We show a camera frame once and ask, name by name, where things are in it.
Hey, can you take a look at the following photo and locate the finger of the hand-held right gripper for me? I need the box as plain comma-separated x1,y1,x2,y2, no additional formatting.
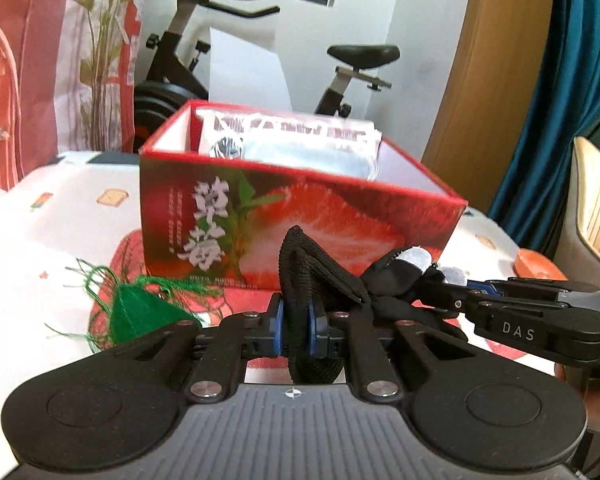
419,280,600,364
467,278,600,307

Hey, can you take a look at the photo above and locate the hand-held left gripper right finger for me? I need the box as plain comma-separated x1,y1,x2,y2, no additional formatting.
307,304,477,407

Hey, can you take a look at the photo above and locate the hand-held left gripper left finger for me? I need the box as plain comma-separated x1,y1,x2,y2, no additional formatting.
96,295,287,406

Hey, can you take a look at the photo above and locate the black glove with grey fingertips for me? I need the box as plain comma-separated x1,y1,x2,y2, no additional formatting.
278,225,469,386

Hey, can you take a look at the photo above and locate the red strawberry printed box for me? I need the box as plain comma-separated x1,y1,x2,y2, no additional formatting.
138,99,469,294

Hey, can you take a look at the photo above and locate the blue face mask packet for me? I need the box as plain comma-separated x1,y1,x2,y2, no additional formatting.
240,137,382,182

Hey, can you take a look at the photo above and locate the clear packet of black items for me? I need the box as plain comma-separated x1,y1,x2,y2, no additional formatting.
199,110,384,162

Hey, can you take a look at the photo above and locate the orange object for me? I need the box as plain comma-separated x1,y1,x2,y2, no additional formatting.
513,248,570,281

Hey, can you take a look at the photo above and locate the green tasselled cloth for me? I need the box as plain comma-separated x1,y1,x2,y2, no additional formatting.
45,258,222,352

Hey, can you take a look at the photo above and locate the wooden door panel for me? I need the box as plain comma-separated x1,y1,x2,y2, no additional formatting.
422,0,557,212

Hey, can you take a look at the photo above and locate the teal curtain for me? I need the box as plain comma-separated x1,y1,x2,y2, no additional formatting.
487,0,600,252

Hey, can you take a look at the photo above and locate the white printed tablecloth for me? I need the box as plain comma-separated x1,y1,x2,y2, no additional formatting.
0,150,600,480

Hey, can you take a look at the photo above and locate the white board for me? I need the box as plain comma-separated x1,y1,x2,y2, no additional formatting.
208,27,294,112

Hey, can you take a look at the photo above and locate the black exercise bike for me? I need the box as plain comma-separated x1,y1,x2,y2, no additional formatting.
132,0,402,154

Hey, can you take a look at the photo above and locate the red plant printed backdrop cloth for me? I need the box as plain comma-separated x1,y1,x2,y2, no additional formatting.
0,0,157,197

